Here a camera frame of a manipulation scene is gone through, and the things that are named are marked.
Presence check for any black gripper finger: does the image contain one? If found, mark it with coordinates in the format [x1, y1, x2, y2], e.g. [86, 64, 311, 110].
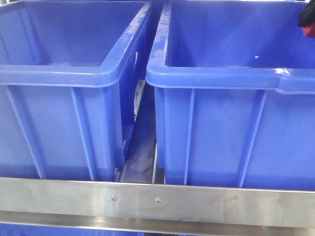
[298, 1, 315, 27]

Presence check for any large blue bin left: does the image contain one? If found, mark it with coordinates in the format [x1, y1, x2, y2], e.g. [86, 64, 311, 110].
[0, 0, 153, 181]

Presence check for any large blue bin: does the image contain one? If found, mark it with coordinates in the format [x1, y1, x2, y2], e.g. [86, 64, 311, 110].
[147, 0, 315, 191]
[0, 0, 153, 181]

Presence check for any red foam cube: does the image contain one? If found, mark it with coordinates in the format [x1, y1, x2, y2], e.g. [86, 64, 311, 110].
[302, 23, 315, 38]

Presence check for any large blue bin right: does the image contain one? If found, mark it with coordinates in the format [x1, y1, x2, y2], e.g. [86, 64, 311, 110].
[147, 0, 315, 191]

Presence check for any steel shelf front rail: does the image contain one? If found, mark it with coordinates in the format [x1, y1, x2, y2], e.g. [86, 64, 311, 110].
[0, 177, 315, 236]

